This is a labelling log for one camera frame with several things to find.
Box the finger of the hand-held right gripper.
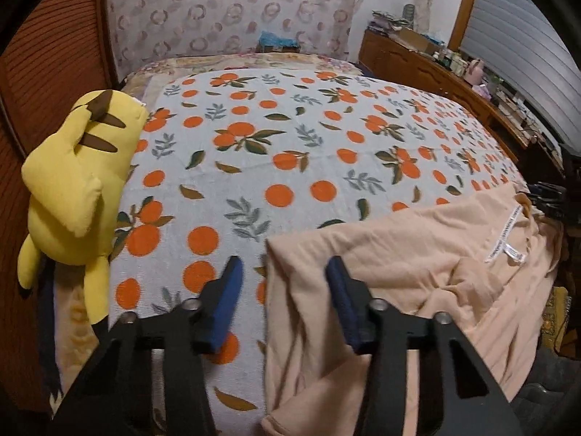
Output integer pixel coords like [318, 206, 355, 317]
[529, 182, 566, 221]

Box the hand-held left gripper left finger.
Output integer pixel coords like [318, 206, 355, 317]
[54, 255, 244, 436]

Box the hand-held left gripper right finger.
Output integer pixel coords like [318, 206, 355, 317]
[325, 257, 525, 436]

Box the pink printed T-shirt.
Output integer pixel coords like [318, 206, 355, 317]
[261, 189, 566, 436]

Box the stack of folded clothes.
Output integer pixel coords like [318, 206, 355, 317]
[369, 9, 411, 32]

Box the row of small bottles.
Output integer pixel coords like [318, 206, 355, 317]
[431, 48, 468, 78]

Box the orange fruit print blanket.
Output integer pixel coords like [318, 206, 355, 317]
[106, 69, 529, 436]

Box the wooden sideboard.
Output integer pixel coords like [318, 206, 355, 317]
[358, 27, 568, 178]

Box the yellow plush toy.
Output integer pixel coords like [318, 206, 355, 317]
[17, 90, 150, 325]

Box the open cardboard box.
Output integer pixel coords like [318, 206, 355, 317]
[393, 27, 443, 55]

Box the floral blanket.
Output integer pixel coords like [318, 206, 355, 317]
[120, 52, 364, 101]

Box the circle patterned sheer curtain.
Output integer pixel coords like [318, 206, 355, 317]
[105, 0, 373, 73]

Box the wooden window frame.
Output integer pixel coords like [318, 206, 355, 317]
[447, 0, 484, 53]

